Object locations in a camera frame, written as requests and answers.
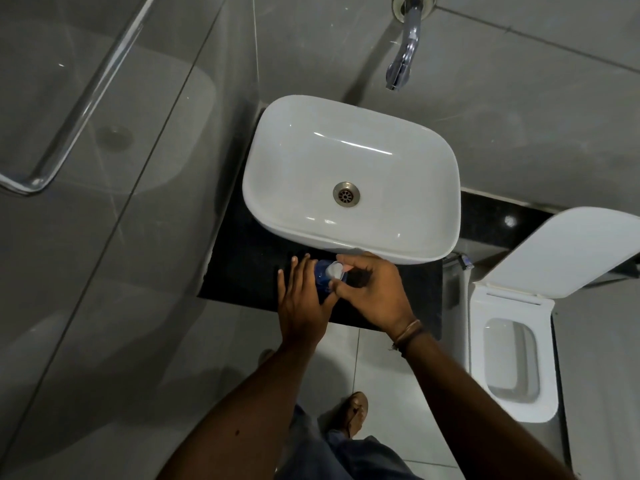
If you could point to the person's right hand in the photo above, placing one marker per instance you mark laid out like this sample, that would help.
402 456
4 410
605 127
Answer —
380 299

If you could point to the person's left hand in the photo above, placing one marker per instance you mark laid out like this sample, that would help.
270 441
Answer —
300 314

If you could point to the person's right thumb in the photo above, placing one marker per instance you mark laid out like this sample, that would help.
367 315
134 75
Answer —
342 288

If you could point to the person's left little finger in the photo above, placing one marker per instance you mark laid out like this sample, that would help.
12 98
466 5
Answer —
281 287

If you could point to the person's left thumb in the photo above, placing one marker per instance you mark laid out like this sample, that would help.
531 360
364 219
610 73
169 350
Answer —
331 298

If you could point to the person's left middle finger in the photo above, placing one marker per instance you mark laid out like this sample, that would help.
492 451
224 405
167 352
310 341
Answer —
307 272

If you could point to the blue plastic bottle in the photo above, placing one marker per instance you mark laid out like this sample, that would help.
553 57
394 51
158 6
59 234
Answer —
322 284

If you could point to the white bottle cap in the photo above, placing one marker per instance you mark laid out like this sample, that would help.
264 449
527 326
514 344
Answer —
334 269

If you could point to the person's left forearm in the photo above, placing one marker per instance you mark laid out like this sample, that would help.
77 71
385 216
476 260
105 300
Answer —
250 414

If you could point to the person's right forearm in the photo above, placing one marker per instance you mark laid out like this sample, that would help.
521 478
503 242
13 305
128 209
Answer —
475 409

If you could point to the brown thread wrist band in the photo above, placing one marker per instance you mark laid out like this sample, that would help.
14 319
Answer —
409 333

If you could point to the metal basin drain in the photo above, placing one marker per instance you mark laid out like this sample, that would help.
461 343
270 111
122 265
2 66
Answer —
346 194

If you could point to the white ceramic wash basin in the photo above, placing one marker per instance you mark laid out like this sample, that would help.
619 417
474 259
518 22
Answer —
310 159

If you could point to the brown sandal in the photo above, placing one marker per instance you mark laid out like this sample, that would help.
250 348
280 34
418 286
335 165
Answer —
356 412

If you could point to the chrome toilet hand sprayer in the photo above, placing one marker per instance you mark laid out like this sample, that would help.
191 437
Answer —
462 260

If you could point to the person's blue jeans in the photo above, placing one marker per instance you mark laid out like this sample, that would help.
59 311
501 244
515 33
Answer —
345 457

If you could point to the white toilet bowl with seat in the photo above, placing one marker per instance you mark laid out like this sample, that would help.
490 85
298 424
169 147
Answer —
510 369

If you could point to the glass shower panel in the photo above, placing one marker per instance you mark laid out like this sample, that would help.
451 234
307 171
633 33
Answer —
60 274

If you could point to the white toilet lid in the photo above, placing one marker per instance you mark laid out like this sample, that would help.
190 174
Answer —
565 254

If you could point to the round chrome faucet flange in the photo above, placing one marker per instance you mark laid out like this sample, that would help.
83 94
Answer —
430 4

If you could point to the chrome wall faucet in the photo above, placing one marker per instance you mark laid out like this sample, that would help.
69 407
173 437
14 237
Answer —
406 49

